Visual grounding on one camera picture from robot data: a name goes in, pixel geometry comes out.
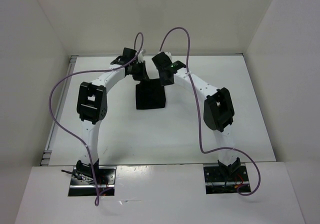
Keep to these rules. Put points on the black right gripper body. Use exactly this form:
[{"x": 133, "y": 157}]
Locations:
[{"x": 160, "y": 70}]

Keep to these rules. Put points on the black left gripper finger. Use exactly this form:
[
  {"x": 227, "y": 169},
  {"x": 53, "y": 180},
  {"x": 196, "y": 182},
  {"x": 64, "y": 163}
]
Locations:
[
  {"x": 145, "y": 76},
  {"x": 142, "y": 81}
]

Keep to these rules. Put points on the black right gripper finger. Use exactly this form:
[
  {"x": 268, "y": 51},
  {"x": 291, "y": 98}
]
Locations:
[
  {"x": 163, "y": 78},
  {"x": 169, "y": 80}
]

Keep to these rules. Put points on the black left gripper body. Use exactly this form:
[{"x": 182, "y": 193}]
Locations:
[{"x": 136, "y": 70}]

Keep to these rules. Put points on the black skirt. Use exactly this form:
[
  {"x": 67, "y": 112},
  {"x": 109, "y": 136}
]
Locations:
[{"x": 150, "y": 95}]

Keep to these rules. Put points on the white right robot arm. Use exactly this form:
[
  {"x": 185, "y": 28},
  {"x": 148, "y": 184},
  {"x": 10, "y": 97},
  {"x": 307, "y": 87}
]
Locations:
[{"x": 214, "y": 107}]

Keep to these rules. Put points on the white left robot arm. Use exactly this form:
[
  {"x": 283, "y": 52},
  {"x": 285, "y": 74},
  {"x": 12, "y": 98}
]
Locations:
[{"x": 92, "y": 104}]

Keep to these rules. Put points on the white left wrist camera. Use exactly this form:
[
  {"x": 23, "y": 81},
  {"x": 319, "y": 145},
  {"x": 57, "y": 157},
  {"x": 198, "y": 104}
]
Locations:
[{"x": 140, "y": 57}]

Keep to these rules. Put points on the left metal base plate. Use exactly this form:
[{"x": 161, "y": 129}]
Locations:
[{"x": 82, "y": 186}]

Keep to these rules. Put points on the metal base plate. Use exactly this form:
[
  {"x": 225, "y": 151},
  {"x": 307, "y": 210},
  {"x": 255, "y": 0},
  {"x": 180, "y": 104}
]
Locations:
[
  {"x": 215, "y": 183},
  {"x": 82, "y": 186}
]

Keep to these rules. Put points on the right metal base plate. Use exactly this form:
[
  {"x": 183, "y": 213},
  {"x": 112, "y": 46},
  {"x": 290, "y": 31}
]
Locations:
[{"x": 215, "y": 183}]

